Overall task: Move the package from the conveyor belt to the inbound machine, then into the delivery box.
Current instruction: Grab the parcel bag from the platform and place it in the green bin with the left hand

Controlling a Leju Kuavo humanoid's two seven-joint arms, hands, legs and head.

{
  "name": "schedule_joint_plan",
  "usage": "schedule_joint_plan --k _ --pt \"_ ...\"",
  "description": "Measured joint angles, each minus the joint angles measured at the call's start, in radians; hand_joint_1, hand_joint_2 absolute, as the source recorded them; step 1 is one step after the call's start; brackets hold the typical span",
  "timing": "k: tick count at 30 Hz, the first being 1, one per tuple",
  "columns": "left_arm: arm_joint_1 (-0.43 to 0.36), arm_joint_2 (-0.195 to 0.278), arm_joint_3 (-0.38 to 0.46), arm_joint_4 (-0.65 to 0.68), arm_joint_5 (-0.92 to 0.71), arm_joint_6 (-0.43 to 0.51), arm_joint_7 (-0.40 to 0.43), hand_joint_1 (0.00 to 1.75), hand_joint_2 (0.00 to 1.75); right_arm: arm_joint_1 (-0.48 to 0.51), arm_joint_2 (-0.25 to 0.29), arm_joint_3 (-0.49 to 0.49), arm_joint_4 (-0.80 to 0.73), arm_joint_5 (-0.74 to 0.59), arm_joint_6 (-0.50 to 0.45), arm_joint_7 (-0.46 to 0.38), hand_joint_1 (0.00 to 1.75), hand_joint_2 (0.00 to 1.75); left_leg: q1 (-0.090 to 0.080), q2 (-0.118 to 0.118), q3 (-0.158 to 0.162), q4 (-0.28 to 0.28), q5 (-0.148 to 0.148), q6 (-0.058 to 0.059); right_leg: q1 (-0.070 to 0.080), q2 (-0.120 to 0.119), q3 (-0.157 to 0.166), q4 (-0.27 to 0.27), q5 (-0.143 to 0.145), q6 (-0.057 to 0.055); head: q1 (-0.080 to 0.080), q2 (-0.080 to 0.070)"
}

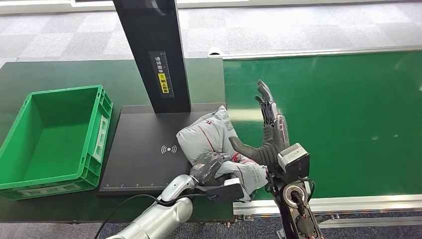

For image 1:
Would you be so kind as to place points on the white skirting strip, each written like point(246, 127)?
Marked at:
point(39, 5)

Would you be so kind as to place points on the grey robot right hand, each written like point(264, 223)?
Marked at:
point(275, 135)

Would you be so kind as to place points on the grey metal conveyor bracket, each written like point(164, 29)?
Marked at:
point(280, 234)

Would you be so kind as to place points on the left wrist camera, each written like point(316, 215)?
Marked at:
point(225, 191)

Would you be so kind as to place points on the green plastic crate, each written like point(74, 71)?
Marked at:
point(52, 138)

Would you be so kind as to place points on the black yellow label sticker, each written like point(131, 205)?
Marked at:
point(162, 77)

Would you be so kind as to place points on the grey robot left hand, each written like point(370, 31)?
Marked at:
point(207, 166)

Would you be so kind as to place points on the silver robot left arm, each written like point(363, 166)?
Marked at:
point(165, 216)

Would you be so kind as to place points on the dark green table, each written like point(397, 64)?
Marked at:
point(66, 74)

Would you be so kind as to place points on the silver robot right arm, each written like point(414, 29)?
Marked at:
point(298, 214)

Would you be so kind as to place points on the grey plastic mailer package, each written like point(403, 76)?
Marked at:
point(204, 135)

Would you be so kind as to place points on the black scanning machine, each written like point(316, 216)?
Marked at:
point(145, 132)

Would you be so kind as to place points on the white conveyor roller cap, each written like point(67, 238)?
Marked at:
point(215, 50)

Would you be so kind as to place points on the green conveyor belt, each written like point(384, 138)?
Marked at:
point(362, 115)

